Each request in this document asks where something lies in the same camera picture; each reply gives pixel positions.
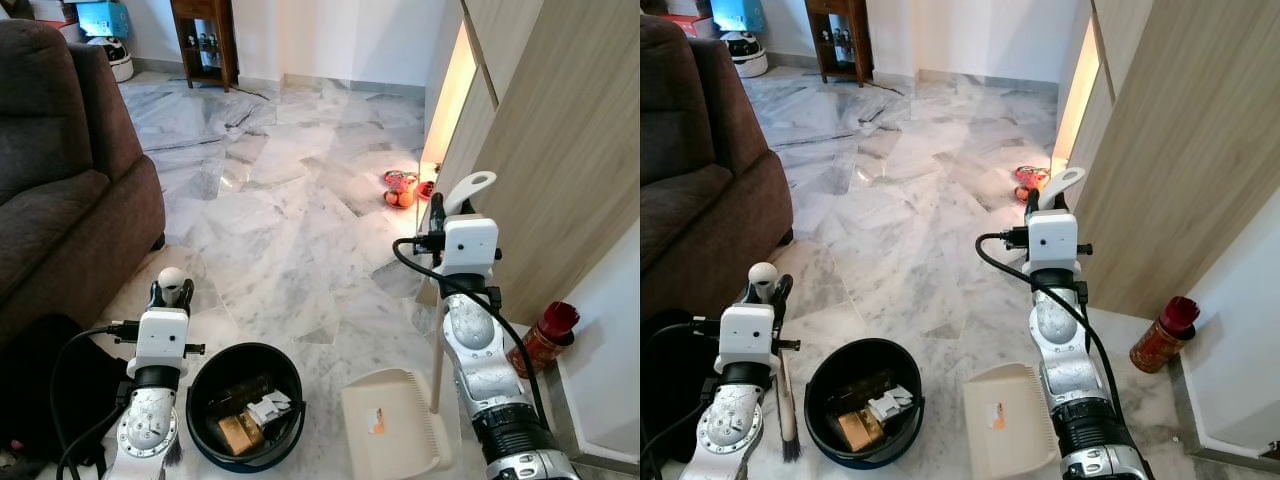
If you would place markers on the blue box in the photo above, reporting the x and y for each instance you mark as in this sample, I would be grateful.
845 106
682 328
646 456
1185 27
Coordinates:
105 18
740 14

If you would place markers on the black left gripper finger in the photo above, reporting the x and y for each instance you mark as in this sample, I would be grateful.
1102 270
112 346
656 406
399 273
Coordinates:
753 294
186 294
784 295
157 296

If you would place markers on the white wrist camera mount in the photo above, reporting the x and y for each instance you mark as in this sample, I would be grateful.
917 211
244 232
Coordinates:
470 245
748 330
162 335
1052 240

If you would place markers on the red bottle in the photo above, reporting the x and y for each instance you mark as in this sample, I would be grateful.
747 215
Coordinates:
1162 340
540 345

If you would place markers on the dark wooden side table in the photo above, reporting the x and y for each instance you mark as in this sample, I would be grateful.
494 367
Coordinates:
840 40
205 40

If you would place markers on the red orange toy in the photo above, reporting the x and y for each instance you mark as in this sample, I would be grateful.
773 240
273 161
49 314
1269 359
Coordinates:
1030 183
400 188

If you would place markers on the golden box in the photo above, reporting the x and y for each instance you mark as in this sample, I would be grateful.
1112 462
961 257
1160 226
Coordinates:
858 428
238 432

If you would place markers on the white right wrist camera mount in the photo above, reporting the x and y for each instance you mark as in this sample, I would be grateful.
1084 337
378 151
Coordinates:
470 245
1052 240

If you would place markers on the black round bucket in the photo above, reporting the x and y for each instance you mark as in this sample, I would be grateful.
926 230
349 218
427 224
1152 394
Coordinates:
215 380
830 380

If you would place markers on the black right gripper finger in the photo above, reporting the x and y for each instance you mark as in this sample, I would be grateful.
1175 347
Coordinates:
437 210
1031 208

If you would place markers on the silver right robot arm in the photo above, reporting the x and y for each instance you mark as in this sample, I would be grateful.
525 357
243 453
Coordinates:
485 370
1060 340

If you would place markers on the white round appliance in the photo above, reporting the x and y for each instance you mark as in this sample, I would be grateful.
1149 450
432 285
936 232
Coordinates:
115 58
745 55

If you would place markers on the light wood cabinet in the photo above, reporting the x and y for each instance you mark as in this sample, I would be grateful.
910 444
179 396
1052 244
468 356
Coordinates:
560 150
1180 150

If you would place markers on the brown fabric sofa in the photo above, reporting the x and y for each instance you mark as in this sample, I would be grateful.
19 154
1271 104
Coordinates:
690 150
50 150

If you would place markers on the red box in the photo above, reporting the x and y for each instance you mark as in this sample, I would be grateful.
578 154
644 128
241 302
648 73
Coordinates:
55 15
690 12

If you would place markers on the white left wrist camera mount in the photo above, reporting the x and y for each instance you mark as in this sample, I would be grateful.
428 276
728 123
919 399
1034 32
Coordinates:
748 330
162 335

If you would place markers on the black bag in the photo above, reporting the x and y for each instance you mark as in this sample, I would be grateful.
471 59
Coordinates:
665 400
40 390

